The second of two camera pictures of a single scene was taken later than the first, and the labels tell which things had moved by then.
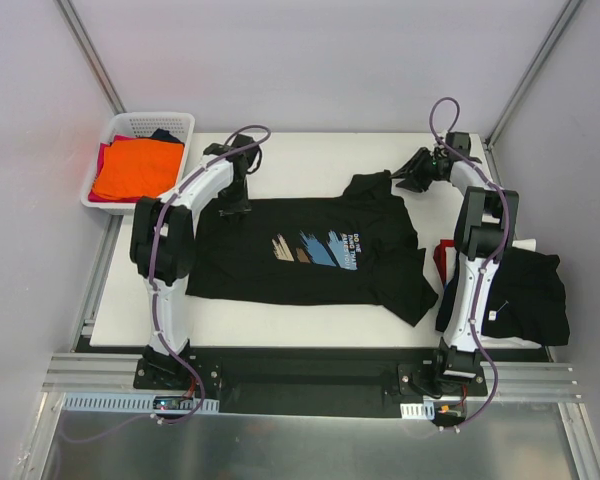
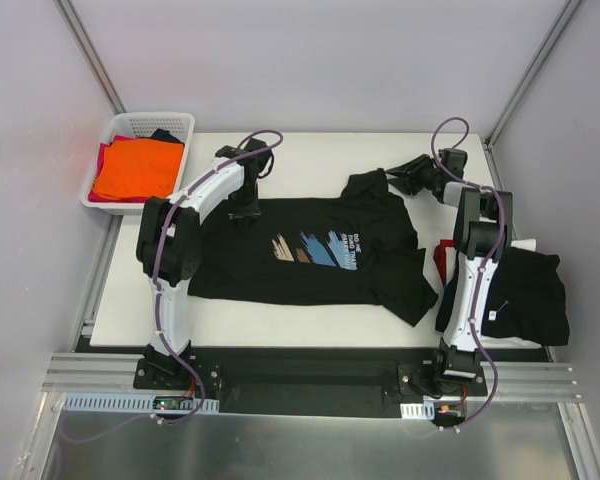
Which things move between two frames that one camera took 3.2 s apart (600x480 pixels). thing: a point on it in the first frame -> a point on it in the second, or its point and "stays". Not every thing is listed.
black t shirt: [527, 299] stays
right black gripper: [419, 168] -> [413, 175]
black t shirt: [359, 249] stays
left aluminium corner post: [91, 55] stays
